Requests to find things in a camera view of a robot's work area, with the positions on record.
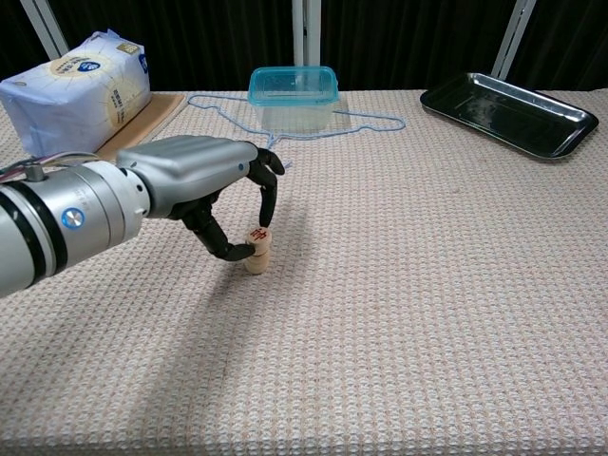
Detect white frame post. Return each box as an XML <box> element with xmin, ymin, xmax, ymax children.
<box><xmin>18</xmin><ymin>0</ymin><xmax>71</xmax><ymax>61</ymax></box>
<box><xmin>291</xmin><ymin>0</ymin><xmax>322</xmax><ymax>68</ymax></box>
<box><xmin>490</xmin><ymin>0</ymin><xmax>538</xmax><ymax>81</ymax></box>

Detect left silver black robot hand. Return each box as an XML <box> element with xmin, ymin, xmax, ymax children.
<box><xmin>115</xmin><ymin>134</ymin><xmax>287</xmax><ymax>262</ymax></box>

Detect light blue clothes hanger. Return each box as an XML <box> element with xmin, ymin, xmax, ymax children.
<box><xmin>186</xmin><ymin>92</ymin><xmax>408</xmax><ymax>170</ymax></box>

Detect flat wooden board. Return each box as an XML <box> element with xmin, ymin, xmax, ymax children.
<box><xmin>94</xmin><ymin>92</ymin><xmax>187</xmax><ymax>162</ymax></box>

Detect coloured wire bundle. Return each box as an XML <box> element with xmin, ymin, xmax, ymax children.
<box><xmin>0</xmin><ymin>151</ymin><xmax>101</xmax><ymax>181</ymax></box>

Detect black metal tray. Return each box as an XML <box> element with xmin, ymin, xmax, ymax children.
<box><xmin>419</xmin><ymin>71</ymin><xmax>600</xmax><ymax>162</ymax></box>

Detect white flour bag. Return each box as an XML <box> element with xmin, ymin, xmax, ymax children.
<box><xmin>0</xmin><ymin>28</ymin><xmax>153</xmax><ymax>165</ymax></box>

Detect black curtain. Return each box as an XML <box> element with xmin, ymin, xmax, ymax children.
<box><xmin>0</xmin><ymin>0</ymin><xmax>608</xmax><ymax>92</ymax></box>

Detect wooden piece red dense glyph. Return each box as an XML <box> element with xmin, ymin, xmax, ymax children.
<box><xmin>243</xmin><ymin>227</ymin><xmax>272</xmax><ymax>253</ymax></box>

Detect clear container blue lid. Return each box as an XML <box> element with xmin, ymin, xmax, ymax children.
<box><xmin>247</xmin><ymin>66</ymin><xmax>341</xmax><ymax>134</ymax></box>

